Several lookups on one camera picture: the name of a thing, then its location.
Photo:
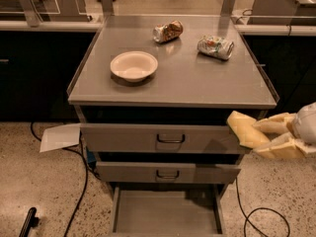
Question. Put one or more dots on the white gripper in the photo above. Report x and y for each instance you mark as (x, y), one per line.
(306, 123)

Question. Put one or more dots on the yellow sponge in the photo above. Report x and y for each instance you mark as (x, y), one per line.
(242, 126)

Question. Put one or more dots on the middle drawer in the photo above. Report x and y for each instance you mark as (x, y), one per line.
(177, 173)

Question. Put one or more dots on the grey drawer cabinet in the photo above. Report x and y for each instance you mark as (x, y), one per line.
(188, 87)

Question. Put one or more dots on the open bottom drawer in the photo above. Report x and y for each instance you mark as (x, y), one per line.
(167, 211)

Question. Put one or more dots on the top drawer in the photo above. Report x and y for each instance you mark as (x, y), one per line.
(161, 138)

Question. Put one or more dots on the crushed white green can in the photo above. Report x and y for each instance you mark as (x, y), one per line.
(216, 47)

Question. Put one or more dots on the crushed brown can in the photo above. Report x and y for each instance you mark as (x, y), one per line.
(167, 32)

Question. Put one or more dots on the white bowl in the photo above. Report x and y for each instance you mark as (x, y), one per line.
(134, 66)

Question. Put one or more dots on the white paper sheet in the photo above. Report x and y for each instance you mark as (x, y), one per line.
(61, 136)

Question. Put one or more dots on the grey post right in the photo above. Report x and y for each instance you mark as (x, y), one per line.
(227, 7)

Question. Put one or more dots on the black handle object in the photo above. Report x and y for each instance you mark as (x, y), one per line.
(30, 222)

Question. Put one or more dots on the grey post left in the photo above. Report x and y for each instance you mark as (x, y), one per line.
(31, 15)

